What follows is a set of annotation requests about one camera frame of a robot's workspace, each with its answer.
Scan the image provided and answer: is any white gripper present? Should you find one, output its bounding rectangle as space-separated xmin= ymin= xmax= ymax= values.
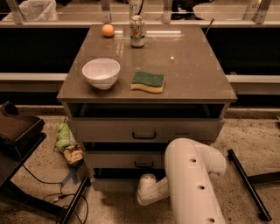
xmin=136 ymin=174 xmax=158 ymax=206

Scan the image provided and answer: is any grey drawer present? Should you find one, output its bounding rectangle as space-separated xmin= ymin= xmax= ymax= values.
xmin=82 ymin=151 xmax=165 ymax=169
xmin=67 ymin=118 xmax=224 ymax=144
xmin=90 ymin=178 xmax=139 ymax=192

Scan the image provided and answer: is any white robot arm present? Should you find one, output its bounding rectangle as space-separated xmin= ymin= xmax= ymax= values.
xmin=136 ymin=138 xmax=227 ymax=224

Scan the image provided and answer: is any grey drawer cabinet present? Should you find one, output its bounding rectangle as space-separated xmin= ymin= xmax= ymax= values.
xmin=58 ymin=24 xmax=236 ymax=179

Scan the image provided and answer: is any blue tape on floor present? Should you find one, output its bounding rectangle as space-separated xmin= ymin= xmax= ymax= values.
xmin=60 ymin=167 xmax=78 ymax=186

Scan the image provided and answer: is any brown snack bag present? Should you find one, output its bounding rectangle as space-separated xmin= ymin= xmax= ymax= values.
xmin=63 ymin=144 xmax=82 ymax=165

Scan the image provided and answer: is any green chip bag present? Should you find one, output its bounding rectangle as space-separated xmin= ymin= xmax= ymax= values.
xmin=54 ymin=122 xmax=71 ymax=149

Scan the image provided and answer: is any green yellow sponge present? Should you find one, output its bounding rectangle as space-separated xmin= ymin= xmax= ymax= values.
xmin=130 ymin=71 xmax=165 ymax=94

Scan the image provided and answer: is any white bowl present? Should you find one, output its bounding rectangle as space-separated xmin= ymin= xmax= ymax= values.
xmin=82 ymin=58 xmax=121 ymax=90

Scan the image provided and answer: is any black stand with tray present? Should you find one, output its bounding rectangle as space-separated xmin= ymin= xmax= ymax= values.
xmin=0 ymin=101 xmax=89 ymax=224

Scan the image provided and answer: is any soda can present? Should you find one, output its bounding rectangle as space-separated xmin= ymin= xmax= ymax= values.
xmin=130 ymin=15 xmax=145 ymax=47

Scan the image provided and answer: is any orange ball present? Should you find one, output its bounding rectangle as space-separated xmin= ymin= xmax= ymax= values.
xmin=102 ymin=24 xmax=115 ymax=38

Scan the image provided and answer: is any white plastic bag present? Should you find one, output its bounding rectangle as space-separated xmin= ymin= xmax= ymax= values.
xmin=3 ymin=0 xmax=58 ymax=22

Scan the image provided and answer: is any black floor cable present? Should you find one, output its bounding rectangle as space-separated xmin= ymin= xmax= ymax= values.
xmin=22 ymin=164 xmax=89 ymax=224

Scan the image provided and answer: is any black metal floor frame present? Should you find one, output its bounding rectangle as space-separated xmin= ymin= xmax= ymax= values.
xmin=227 ymin=149 xmax=280 ymax=221

